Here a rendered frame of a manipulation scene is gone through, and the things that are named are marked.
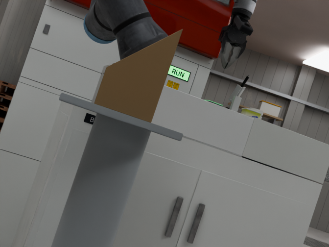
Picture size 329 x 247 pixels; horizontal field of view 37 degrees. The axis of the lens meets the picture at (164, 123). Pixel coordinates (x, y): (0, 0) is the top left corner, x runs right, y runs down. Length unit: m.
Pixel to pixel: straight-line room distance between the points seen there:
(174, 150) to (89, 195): 0.44
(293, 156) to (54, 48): 1.11
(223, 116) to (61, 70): 0.83
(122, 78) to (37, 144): 1.02
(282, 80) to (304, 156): 8.42
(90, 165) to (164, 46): 0.37
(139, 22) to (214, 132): 0.53
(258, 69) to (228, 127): 8.47
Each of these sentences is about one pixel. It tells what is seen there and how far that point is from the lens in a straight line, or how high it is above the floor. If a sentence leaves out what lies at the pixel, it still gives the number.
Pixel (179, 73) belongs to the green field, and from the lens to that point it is 2.29.
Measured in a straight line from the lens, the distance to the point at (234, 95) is 2.03.
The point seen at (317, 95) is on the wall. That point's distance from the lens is 10.42.
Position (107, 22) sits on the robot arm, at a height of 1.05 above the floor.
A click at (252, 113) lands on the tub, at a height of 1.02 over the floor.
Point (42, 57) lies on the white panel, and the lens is 2.20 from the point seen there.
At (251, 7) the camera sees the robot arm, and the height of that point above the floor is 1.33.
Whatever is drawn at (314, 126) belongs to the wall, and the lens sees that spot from 10.38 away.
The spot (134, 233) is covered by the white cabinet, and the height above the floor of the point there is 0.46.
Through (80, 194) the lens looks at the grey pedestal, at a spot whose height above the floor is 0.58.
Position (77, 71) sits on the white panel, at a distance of 2.20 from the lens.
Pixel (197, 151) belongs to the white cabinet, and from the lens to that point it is 1.67.
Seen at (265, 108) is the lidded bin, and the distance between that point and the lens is 9.55.
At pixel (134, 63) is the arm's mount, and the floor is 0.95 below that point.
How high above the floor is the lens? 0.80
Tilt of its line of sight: 1 degrees up
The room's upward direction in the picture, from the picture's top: 19 degrees clockwise
